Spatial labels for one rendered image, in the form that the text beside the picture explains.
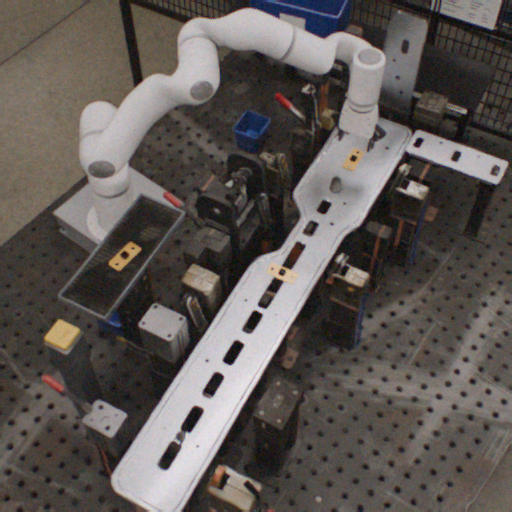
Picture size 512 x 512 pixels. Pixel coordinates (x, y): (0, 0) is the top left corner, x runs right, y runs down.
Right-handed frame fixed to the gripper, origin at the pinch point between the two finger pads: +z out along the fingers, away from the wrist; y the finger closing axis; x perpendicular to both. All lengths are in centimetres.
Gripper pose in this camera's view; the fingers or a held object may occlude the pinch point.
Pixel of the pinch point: (355, 141)
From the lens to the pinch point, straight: 241.2
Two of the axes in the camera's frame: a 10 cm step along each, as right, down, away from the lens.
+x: 4.8, -7.2, 5.1
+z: -0.1, 5.7, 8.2
